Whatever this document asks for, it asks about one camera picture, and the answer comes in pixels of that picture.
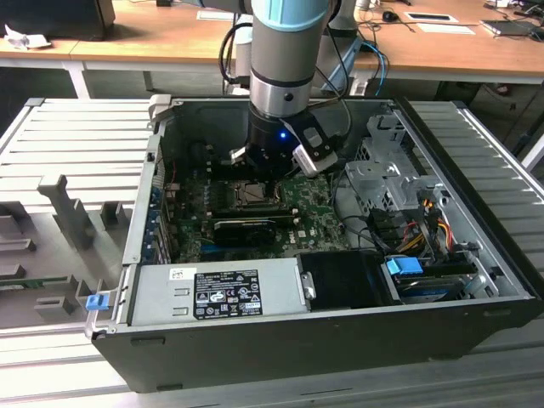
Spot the white framed tablet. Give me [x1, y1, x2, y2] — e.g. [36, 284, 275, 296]
[402, 11, 459, 24]

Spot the black graphics card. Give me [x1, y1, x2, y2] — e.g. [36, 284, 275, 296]
[212, 217, 276, 248]

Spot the white paper sheet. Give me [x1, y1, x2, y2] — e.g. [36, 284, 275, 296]
[416, 23, 476, 36]
[196, 10, 252, 21]

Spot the hard disk in blue carrier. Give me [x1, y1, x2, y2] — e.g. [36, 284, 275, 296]
[384, 257, 479, 305]

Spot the metal socket cover frame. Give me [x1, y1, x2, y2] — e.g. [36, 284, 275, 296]
[231, 180, 281, 208]

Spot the grey case latch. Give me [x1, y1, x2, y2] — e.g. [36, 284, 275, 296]
[147, 94, 173, 128]

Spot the black and grey PC case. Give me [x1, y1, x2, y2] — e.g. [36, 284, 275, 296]
[87, 95, 537, 394]

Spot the black monitor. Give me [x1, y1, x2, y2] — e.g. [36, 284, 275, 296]
[0, 0, 116, 43]

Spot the blue plastic latch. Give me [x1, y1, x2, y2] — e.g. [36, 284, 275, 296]
[85, 293, 108, 315]

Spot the silver CPU with green edge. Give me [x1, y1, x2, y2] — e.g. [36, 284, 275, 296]
[241, 184, 267, 203]

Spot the CPU socket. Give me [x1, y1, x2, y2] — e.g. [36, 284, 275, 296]
[229, 178, 285, 209]

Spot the yellow wire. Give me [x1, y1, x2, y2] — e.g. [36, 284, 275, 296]
[433, 216, 452, 250]

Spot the wooden desk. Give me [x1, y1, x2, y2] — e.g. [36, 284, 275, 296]
[0, 0, 544, 101]

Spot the metal drive cage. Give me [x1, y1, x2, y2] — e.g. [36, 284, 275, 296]
[343, 112, 451, 222]

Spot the green RAM stick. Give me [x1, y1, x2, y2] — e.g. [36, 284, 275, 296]
[0, 275, 69, 286]

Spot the crumpled white paper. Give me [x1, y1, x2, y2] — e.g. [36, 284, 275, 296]
[3, 24, 53, 52]

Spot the green motherboard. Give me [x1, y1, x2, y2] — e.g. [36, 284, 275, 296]
[163, 163, 345, 263]

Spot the grey power supply unit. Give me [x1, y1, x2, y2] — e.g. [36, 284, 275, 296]
[127, 257, 318, 326]

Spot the black and white wrist camera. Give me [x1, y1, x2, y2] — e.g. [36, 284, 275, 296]
[280, 113, 340, 179]

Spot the dark notebook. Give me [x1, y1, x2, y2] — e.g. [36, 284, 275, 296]
[479, 19, 541, 38]

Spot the grey parts rack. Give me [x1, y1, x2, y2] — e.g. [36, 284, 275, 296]
[0, 173, 137, 331]

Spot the black plastic shroud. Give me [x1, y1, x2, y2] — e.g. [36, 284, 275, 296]
[297, 250, 392, 309]

